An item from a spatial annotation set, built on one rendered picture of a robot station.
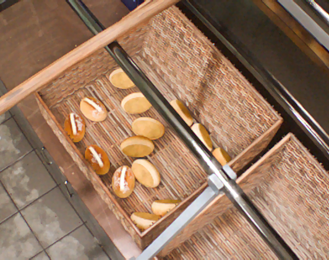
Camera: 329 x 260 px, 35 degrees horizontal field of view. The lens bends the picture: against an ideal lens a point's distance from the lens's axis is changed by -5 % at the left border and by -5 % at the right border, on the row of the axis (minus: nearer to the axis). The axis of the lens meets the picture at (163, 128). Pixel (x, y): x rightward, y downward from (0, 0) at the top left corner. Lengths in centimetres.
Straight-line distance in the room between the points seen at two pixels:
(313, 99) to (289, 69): 10
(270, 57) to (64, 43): 81
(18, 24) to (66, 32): 19
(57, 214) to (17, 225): 18
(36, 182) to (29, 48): 64
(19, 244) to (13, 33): 85
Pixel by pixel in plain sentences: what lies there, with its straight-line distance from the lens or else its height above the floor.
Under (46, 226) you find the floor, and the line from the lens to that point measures 225.
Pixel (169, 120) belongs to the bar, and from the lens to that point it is 106.
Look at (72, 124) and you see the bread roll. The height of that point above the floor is 64.
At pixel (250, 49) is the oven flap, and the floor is 97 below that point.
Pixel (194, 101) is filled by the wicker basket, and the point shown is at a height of 62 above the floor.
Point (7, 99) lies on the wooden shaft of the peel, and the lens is 109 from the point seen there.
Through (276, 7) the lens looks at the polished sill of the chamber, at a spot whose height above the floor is 116.
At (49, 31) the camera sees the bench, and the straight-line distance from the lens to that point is 195.
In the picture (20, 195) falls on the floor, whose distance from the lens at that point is 231.
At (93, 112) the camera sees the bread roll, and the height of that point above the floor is 64.
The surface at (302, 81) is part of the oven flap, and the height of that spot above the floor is 101.
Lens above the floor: 212
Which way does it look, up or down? 64 degrees down
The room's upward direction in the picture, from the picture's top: 1 degrees clockwise
